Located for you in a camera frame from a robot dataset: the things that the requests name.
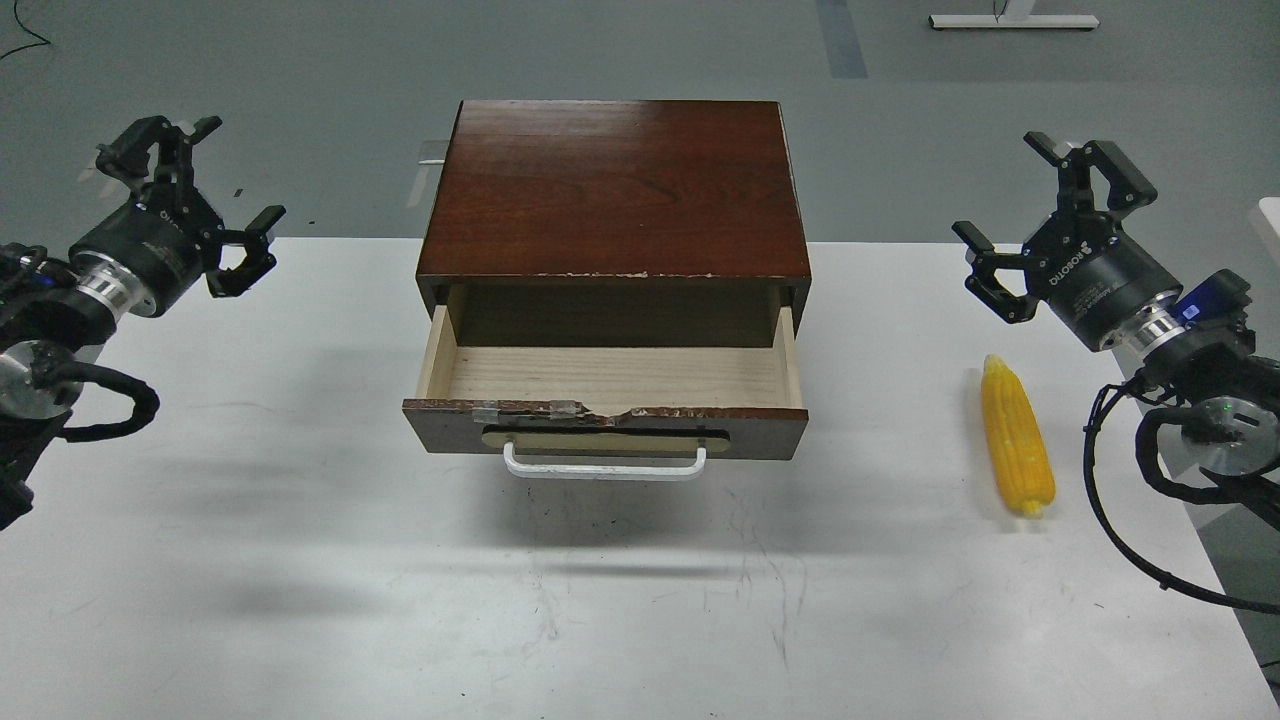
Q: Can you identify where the black floor cable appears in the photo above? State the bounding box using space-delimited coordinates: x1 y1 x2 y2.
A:
0 0 52 61

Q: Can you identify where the wooden drawer with white handle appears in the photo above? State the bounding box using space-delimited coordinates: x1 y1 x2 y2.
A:
402 305 809 480

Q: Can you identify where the yellow corn cob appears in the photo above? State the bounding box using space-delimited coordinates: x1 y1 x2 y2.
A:
980 354 1056 518

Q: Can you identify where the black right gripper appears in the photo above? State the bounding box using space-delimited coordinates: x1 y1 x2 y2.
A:
951 131 1183 352

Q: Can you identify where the dark wooden cabinet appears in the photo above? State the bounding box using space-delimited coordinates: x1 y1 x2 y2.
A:
415 99 812 324

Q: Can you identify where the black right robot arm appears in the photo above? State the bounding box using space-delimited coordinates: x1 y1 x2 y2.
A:
954 131 1277 527

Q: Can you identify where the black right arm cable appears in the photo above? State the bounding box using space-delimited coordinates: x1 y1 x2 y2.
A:
1082 375 1280 615

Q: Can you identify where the white table leg base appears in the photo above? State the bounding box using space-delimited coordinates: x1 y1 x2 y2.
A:
928 1 1100 32

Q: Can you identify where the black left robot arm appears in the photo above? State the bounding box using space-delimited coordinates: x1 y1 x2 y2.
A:
1 117 285 527

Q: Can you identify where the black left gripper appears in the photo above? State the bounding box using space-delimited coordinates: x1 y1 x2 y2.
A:
69 115 285 319

